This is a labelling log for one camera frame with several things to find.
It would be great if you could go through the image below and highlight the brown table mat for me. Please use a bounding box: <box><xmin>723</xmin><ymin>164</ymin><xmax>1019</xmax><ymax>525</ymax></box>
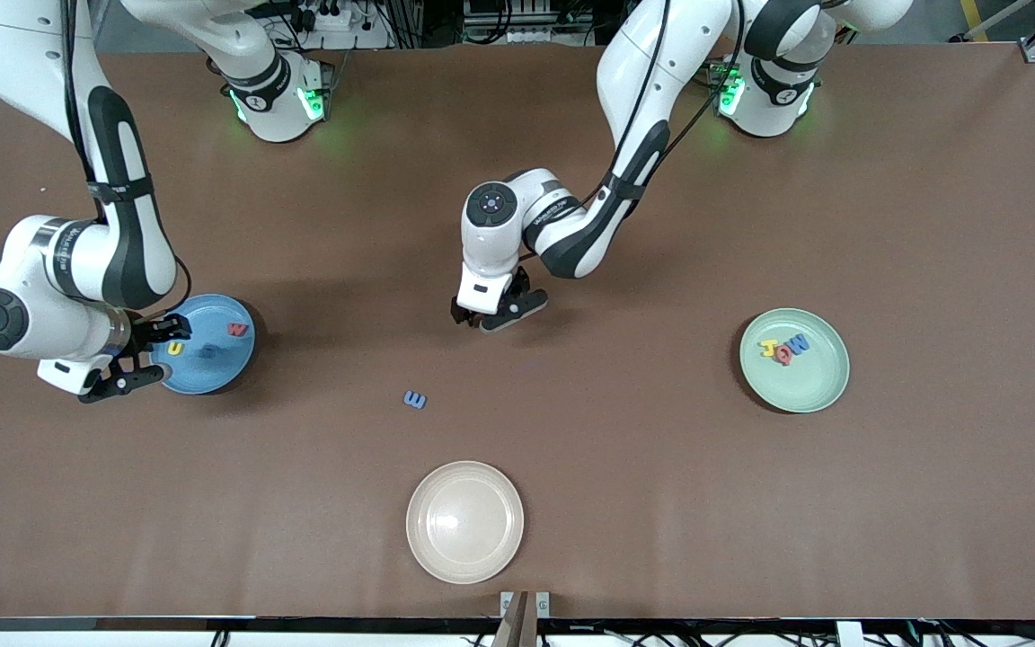
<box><xmin>0</xmin><ymin>40</ymin><xmax>1035</xmax><ymax>621</ymax></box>

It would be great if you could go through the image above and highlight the blue plate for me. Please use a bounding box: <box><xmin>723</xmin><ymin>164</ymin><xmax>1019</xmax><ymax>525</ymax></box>
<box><xmin>151</xmin><ymin>293</ymin><xmax>257</xmax><ymax>395</ymax></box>

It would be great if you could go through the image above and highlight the camera stand post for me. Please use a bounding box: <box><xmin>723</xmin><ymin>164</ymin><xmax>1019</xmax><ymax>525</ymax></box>
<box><xmin>492</xmin><ymin>590</ymin><xmax>538</xmax><ymax>647</ymax></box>

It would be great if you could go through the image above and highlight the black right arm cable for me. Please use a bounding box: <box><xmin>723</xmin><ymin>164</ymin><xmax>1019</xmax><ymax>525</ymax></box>
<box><xmin>64</xmin><ymin>0</ymin><xmax>191</xmax><ymax>315</ymax></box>

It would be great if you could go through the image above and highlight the white power strip with plugs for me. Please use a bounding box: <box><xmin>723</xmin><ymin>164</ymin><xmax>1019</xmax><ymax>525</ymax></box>
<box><xmin>300</xmin><ymin>0</ymin><xmax>357</xmax><ymax>32</ymax></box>

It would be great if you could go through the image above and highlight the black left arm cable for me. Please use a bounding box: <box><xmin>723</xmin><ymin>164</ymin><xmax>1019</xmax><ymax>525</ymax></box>
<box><xmin>517</xmin><ymin>0</ymin><xmax>748</xmax><ymax>270</ymax></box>

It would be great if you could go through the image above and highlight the beige plate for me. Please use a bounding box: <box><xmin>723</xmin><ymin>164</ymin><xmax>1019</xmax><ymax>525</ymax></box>
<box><xmin>406</xmin><ymin>460</ymin><xmax>526</xmax><ymax>585</ymax></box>

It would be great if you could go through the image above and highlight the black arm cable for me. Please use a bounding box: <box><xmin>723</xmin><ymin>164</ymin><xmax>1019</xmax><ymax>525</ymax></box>
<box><xmin>64</xmin><ymin>0</ymin><xmax>191</xmax><ymax>315</ymax></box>
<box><xmin>517</xmin><ymin>0</ymin><xmax>748</xmax><ymax>270</ymax></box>

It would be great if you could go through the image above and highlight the light green plate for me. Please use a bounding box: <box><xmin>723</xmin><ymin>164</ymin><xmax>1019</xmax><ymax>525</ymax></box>
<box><xmin>739</xmin><ymin>308</ymin><xmax>851</xmax><ymax>414</ymax></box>

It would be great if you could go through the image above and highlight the metal mounting bracket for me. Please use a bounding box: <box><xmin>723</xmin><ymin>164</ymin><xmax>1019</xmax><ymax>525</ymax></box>
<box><xmin>500</xmin><ymin>590</ymin><xmax>552</xmax><ymax>621</ymax></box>

